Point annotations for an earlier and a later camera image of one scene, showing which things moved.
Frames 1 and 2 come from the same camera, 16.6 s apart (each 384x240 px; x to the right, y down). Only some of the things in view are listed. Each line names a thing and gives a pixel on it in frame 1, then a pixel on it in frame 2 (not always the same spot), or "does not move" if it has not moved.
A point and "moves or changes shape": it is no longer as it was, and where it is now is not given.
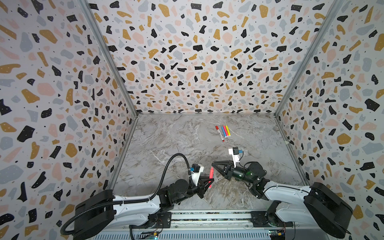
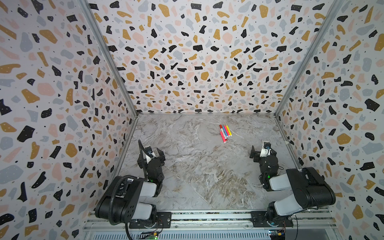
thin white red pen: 219,133 moves or changes shape
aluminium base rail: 215,225 does not move
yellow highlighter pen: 228,130 does not move
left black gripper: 201,188 to 158,161
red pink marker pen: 211,174 to 223,137
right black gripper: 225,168 to 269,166
